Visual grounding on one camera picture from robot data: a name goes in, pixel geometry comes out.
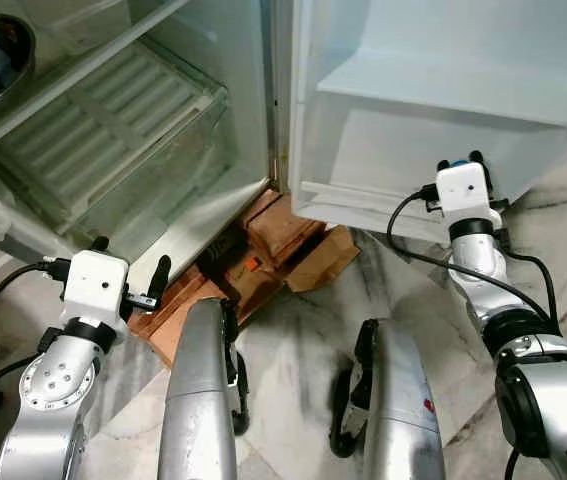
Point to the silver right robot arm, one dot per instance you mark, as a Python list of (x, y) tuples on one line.
[(553, 400)]

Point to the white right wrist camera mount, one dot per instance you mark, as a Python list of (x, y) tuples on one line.
[(463, 190)]

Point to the silver robot right leg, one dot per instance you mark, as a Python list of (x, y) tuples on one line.
[(398, 400)]

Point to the small blue object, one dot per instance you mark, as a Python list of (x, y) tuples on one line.
[(456, 161)]

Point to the grey fridge cabinet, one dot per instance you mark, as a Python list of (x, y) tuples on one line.
[(248, 100)]

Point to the grey fridge door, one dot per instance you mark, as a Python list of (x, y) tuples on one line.
[(443, 60)]

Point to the glass fridge shelf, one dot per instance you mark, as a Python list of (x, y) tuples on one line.
[(63, 88)]

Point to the black device with orange button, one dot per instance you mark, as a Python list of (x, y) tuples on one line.
[(225, 265)]

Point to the silver robot leg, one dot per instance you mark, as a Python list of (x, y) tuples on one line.
[(198, 400), (398, 400)]

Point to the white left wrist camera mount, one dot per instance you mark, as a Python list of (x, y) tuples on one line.
[(93, 285)]

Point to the orange brick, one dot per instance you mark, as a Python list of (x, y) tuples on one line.
[(283, 225)]

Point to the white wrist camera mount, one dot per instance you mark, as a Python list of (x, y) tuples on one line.
[(463, 190), (93, 285)]

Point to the clear crisper drawer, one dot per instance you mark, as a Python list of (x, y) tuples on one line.
[(113, 130)]

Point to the silver robot left leg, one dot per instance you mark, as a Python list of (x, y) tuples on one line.
[(198, 400)]

